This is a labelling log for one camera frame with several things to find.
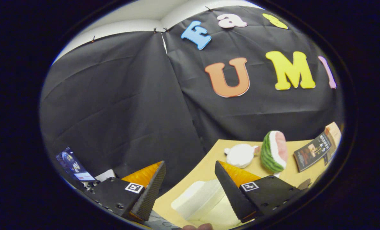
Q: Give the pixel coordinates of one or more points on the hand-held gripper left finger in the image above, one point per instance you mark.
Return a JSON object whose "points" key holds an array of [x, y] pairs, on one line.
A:
{"points": [[148, 195]]}

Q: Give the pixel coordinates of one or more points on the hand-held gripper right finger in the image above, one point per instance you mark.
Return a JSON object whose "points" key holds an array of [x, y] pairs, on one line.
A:
{"points": [[233, 195]]}

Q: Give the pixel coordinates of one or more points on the white fabric storage box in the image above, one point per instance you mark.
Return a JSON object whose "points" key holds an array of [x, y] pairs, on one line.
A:
{"points": [[197, 198]]}

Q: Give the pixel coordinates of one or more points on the brown fuzzy shoe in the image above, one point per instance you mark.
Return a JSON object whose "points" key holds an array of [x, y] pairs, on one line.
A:
{"points": [[304, 184]]}

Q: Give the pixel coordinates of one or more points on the white plush toy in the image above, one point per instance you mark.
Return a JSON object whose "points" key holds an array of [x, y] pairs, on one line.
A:
{"points": [[241, 155]]}

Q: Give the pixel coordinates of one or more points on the white card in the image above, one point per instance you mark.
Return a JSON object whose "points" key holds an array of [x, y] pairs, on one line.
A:
{"points": [[106, 175]]}

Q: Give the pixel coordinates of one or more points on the watermelon slice plush toy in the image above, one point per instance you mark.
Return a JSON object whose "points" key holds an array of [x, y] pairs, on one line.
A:
{"points": [[269, 153]]}

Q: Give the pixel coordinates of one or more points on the dark paperback book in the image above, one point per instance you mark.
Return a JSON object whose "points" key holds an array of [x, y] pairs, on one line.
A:
{"points": [[312, 151]]}

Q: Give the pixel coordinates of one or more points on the black backdrop cloth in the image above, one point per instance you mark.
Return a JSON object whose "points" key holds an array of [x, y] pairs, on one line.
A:
{"points": [[113, 95]]}

